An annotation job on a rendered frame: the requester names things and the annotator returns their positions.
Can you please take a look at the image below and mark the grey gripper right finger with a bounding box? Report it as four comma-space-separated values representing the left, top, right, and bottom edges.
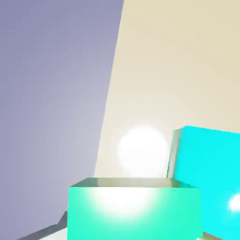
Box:
196, 231, 223, 240

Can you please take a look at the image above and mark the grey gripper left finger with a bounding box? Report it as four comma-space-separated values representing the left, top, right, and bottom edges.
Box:
16, 210, 68, 240

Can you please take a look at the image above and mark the small green cube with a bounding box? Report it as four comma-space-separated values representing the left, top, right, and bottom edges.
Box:
67, 177, 204, 240

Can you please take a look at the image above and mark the small cyan cube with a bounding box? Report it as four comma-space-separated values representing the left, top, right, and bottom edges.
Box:
166, 125, 240, 240

